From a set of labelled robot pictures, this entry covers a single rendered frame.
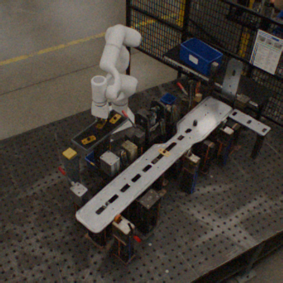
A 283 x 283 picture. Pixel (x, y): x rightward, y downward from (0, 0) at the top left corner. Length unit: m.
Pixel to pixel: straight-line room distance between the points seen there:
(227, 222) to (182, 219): 0.29
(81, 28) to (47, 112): 1.62
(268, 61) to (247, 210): 1.08
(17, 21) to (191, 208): 3.97
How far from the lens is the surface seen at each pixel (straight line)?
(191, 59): 3.20
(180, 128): 2.75
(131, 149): 2.49
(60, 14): 5.92
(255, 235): 2.71
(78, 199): 2.36
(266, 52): 3.05
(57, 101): 4.47
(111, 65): 2.28
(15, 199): 2.83
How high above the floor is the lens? 2.96
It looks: 48 degrees down
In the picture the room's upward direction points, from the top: 2 degrees clockwise
